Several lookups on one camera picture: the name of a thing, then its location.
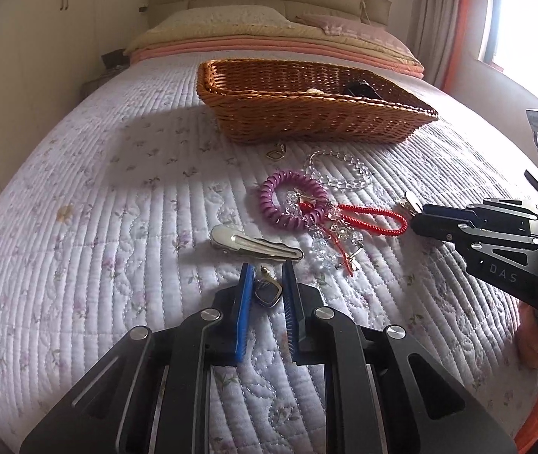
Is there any beige curtain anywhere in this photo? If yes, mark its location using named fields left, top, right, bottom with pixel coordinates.
left=411, top=0, right=465, bottom=92

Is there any black item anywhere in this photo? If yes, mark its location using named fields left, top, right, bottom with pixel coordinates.
left=345, top=81, right=384, bottom=101

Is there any person's right hand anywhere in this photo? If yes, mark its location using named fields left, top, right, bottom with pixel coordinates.
left=519, top=303, right=538, bottom=370

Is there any bedside nightstand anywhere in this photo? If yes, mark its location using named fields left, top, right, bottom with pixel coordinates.
left=82, top=50, right=130, bottom=101

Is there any silver metal hair clip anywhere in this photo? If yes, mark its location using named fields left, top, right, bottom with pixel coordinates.
left=210, top=224, right=305, bottom=262

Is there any purple coil hair tie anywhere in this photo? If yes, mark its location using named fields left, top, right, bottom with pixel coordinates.
left=258, top=170, right=327, bottom=228

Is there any pink pillow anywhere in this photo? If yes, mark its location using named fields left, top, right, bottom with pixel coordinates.
left=292, top=13, right=395, bottom=41

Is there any clear bead bracelet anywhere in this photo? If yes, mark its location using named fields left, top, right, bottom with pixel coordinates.
left=303, top=150, right=374, bottom=193

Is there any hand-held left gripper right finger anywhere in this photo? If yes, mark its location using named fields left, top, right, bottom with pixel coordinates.
left=281, top=260, right=518, bottom=454

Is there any red cord crystal charm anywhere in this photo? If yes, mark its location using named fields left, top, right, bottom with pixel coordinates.
left=288, top=190, right=409, bottom=278

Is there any floral quilted bedspread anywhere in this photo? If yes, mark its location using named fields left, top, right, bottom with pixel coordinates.
left=0, top=50, right=538, bottom=454

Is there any brown wicker basket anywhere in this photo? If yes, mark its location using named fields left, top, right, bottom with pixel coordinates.
left=196, top=59, right=439, bottom=145

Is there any white wardrobe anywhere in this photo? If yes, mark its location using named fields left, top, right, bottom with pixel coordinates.
left=0, top=0, right=152, bottom=209

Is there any small silver clip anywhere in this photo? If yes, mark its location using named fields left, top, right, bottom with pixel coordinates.
left=398, top=192, right=424, bottom=215

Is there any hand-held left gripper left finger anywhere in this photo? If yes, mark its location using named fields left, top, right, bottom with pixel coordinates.
left=19, top=262, right=255, bottom=454

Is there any folded pink blanket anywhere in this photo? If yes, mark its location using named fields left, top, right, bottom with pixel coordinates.
left=128, top=40, right=426, bottom=79

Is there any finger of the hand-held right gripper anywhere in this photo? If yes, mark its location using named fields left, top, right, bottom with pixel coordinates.
left=442, top=228, right=538, bottom=301
left=412, top=197, right=538, bottom=238

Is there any cream pillow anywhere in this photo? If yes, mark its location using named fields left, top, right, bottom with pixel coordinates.
left=153, top=6, right=294, bottom=34

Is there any dark square pendant earring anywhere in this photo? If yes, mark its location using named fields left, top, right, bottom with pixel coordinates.
left=252, top=267, right=282, bottom=308

